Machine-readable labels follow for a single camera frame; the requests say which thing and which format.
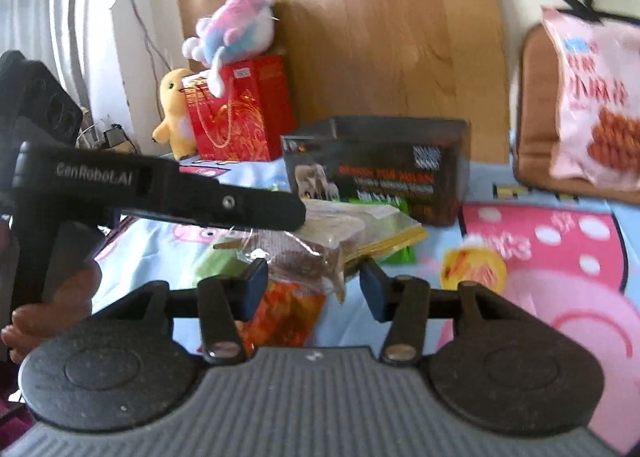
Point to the wooden headboard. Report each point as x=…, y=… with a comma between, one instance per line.
x=417, y=58

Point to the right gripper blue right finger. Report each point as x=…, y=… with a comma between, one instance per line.
x=403, y=301

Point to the black printed tin box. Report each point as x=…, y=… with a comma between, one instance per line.
x=421, y=165

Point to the pink blue plush toy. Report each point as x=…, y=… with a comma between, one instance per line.
x=237, y=31

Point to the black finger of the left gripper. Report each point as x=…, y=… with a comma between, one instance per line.
x=160, y=190

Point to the clear brown snack packet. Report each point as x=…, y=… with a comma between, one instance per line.
x=313, y=257

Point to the yellow green flat packet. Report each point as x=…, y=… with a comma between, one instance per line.
x=390, y=231

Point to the person's left hand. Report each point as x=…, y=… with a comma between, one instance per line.
x=33, y=324

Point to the yellow duck plush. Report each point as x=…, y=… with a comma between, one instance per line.
x=176, y=128

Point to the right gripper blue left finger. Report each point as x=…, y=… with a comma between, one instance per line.
x=222, y=301

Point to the yellow jelly cup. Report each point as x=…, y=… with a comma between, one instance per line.
x=479, y=264

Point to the brown seat cushion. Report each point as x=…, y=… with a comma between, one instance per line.
x=535, y=132

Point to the orange snack packet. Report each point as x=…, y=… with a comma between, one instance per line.
x=285, y=317

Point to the pink twisted-dough snack bag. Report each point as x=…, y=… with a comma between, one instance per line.
x=597, y=109

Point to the red gift bag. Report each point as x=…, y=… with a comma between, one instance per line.
x=247, y=122

